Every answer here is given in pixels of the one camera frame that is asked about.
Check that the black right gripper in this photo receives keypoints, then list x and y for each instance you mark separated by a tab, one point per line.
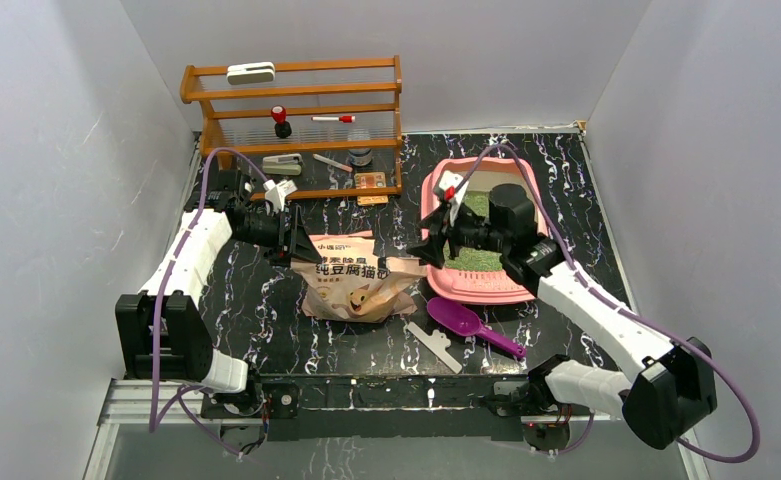
430	251

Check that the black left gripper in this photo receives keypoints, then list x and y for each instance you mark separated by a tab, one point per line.
284	234

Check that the pink cat litter box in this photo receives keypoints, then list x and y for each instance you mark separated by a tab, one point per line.
476	277

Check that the cat litter bag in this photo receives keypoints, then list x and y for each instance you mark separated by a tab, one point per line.
353	284

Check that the purple litter scoop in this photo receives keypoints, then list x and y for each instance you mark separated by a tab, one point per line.
464	322

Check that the grey bag sealing clip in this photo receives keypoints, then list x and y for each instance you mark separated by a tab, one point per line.
438	343

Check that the orange wooden shelf rack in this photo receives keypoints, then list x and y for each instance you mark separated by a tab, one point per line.
236	118

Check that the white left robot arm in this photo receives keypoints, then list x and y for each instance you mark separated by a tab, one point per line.
161	331

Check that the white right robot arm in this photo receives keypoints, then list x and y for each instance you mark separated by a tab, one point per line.
661	387

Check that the grey stapler lower shelf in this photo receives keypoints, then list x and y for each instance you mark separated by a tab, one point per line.
283	164

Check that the white pen on shelf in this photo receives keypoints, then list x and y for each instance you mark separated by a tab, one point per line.
332	163

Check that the orange snack packet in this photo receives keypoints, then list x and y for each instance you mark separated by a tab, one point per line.
371	180

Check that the small glass jar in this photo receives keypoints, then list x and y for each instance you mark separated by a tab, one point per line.
360	156

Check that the red black stamp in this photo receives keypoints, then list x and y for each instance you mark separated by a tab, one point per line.
282	127

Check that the red white marker pen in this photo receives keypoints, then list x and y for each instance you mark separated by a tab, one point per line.
346	119

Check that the white stapler on top shelf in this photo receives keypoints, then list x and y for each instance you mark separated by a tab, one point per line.
251	73

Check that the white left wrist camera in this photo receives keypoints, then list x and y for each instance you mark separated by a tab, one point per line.
275	195

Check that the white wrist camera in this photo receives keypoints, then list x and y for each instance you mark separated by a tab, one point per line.
450	190
275	195

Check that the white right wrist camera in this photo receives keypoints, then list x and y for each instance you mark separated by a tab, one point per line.
450	190

